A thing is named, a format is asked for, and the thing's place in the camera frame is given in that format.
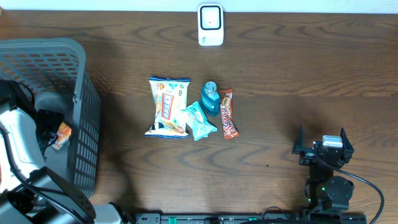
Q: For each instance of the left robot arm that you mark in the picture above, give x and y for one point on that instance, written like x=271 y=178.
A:
x=30 y=191

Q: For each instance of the blue mouthwash bottle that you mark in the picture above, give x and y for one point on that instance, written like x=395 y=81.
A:
x=210 y=99

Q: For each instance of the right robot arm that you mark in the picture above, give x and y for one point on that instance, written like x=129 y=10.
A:
x=327 y=193

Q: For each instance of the orange chocolate bar wrapper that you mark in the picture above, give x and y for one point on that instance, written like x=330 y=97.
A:
x=226 y=109

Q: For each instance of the orange small snack packet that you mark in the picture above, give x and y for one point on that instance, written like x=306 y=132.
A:
x=64 y=132

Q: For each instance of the yellow snack bag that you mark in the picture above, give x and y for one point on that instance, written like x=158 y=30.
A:
x=170 y=98

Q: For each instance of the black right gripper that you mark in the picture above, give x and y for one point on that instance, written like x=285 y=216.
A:
x=308 y=154

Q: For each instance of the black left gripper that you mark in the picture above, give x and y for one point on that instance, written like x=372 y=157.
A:
x=46 y=116

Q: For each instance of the white barcode scanner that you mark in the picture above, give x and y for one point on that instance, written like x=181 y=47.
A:
x=210 y=25

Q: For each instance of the teal small snack packet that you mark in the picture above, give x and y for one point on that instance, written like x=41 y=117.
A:
x=196 y=119

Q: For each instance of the grey plastic basket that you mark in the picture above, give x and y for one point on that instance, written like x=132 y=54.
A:
x=53 y=72

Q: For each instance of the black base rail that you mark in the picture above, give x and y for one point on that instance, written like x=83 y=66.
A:
x=157 y=218

